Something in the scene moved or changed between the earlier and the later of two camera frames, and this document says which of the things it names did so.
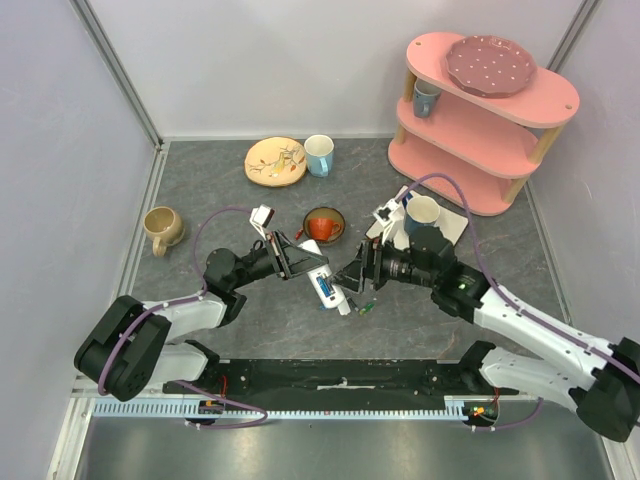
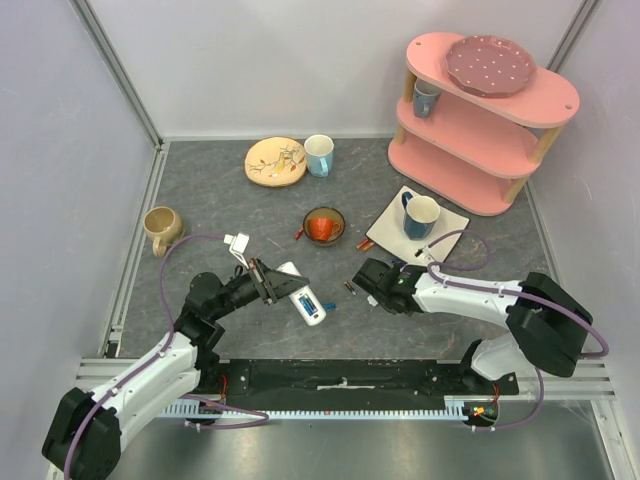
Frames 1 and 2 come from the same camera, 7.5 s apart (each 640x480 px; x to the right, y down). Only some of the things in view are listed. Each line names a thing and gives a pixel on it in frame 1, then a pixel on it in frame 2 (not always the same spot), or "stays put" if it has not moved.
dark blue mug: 420,211 stays put
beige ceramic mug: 164,227 stays put
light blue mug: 319,149 stays put
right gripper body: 373,265 -> 370,279
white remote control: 338,299 -> 305,299
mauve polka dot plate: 490,66 stays put
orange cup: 321,228 stays put
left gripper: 299,260 -> 271,284
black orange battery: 331,288 -> 311,305
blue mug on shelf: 424,98 stays put
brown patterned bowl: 324,225 stays put
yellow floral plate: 275,161 stays put
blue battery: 324,286 -> 306,306
